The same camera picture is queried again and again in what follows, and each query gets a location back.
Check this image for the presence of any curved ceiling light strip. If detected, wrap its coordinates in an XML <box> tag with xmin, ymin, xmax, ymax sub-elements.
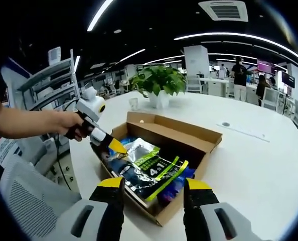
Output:
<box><xmin>174</xmin><ymin>32</ymin><xmax>298</xmax><ymax>70</ymax></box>

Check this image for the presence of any ceiling air conditioner vent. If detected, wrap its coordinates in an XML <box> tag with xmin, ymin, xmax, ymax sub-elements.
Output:
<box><xmin>198</xmin><ymin>0</ymin><xmax>249</xmax><ymax>22</ymax></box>

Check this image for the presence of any dark monitor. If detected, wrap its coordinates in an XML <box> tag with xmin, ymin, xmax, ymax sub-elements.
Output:
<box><xmin>281</xmin><ymin>71</ymin><xmax>295</xmax><ymax>88</ymax></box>

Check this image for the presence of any green plant white pot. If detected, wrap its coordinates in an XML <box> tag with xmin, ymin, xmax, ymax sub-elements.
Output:
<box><xmin>128</xmin><ymin>65</ymin><xmax>187</xmax><ymax>109</ymax></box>

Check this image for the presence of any white mesh office chair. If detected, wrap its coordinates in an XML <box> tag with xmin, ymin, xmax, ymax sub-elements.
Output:
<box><xmin>0</xmin><ymin>154</ymin><xmax>82</xmax><ymax>241</ymax></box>

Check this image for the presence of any purple wall screen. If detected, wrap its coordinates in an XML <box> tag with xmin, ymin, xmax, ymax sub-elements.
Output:
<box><xmin>257</xmin><ymin>59</ymin><xmax>275</xmax><ymax>74</ymax></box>

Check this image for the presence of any person's left hand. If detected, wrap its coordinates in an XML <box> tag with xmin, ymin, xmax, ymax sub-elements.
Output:
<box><xmin>48</xmin><ymin>110</ymin><xmax>86</xmax><ymax>139</ymax></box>

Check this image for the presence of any brown cardboard shoe box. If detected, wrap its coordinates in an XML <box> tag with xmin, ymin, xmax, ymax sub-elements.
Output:
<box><xmin>90</xmin><ymin>111</ymin><xmax>223</xmax><ymax>227</ymax></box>

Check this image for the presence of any straight ceiling light strip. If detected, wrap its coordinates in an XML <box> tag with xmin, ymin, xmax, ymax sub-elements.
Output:
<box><xmin>87</xmin><ymin>0</ymin><xmax>114</xmax><ymax>32</ymax></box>

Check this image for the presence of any table cable cover strip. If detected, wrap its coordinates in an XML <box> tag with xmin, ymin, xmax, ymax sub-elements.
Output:
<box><xmin>216</xmin><ymin>122</ymin><xmax>270</xmax><ymax>143</ymax></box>

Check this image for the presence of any dark pouch green label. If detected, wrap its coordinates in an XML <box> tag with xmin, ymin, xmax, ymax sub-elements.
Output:
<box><xmin>106</xmin><ymin>137</ymin><xmax>190</xmax><ymax>201</ymax></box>

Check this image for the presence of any grey metal shelf rack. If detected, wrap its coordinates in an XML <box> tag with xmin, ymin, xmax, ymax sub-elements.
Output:
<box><xmin>17</xmin><ymin>47</ymin><xmax>81</xmax><ymax>111</ymax></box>

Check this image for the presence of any black cable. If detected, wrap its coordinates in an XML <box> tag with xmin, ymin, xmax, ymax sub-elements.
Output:
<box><xmin>54</xmin><ymin>134</ymin><xmax>74</xmax><ymax>193</ymax></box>

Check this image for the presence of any printed sign board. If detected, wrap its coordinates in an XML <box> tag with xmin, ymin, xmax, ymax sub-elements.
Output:
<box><xmin>0</xmin><ymin>128</ymin><xmax>22</xmax><ymax>166</ymax></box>

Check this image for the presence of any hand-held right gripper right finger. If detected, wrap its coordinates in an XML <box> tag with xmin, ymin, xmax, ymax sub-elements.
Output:
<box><xmin>183</xmin><ymin>177</ymin><xmax>259</xmax><ymax>241</ymax></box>

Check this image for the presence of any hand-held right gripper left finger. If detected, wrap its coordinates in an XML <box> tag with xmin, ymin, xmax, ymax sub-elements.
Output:
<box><xmin>56</xmin><ymin>176</ymin><xmax>126</xmax><ymax>241</ymax></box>

